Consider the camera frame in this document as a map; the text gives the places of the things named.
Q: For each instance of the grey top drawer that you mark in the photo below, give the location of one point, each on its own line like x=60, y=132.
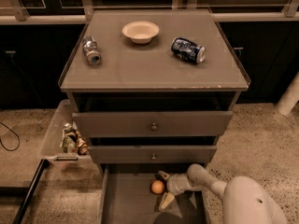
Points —
x=140, y=116

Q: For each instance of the brown packaged item in bin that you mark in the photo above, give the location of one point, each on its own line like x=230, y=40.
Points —
x=81, y=145

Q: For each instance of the metal window railing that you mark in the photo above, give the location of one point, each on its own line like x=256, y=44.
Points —
x=80, y=11

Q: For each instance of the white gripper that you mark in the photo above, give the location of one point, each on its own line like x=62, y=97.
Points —
x=175, y=184

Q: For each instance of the grey bottom drawer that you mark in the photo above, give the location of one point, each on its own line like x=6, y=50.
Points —
x=127, y=198

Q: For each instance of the grey drawer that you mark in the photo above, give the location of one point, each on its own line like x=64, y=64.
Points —
x=127, y=198
x=152, y=150
x=140, y=116

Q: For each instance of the beige paper bowl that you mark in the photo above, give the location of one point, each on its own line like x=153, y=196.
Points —
x=140, y=32

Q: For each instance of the crushed blue can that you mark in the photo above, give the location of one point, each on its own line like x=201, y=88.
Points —
x=188, y=51

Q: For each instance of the black floor rail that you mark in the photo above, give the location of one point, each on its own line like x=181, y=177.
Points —
x=29, y=193

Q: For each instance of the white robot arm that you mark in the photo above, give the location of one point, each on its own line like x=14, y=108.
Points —
x=244, y=201

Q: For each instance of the orange fruit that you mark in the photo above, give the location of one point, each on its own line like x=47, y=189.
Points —
x=157, y=187

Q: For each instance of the grey middle drawer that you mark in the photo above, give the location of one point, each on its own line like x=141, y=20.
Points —
x=152, y=150

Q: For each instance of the green packaged item in bin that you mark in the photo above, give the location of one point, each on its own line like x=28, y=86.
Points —
x=69, y=139

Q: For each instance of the crushed silver can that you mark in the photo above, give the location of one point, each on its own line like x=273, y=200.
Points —
x=90, y=50

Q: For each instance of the grey drawer cabinet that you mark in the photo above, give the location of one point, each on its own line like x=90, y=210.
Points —
x=129, y=69

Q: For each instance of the white post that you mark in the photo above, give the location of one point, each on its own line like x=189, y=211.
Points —
x=289, y=98

